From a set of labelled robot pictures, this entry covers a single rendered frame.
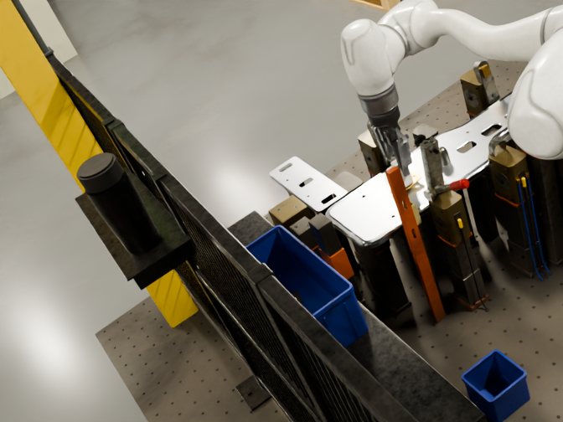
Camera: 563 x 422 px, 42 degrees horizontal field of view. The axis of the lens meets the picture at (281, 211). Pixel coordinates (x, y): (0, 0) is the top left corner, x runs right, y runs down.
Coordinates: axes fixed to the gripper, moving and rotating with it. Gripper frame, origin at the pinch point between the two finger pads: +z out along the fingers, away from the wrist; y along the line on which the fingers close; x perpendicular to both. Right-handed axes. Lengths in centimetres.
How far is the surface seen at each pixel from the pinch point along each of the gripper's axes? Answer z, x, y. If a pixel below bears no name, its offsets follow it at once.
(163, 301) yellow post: 25, 66, 43
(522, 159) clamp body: -2.0, -18.5, -23.0
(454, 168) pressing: 5.0, -12.3, -4.4
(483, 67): -4.2, -40.1, 12.8
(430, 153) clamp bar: -14.0, 1.0, -17.2
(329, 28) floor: 105, -141, 309
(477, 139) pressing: 5.0, -24.0, 0.1
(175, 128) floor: 105, -8, 300
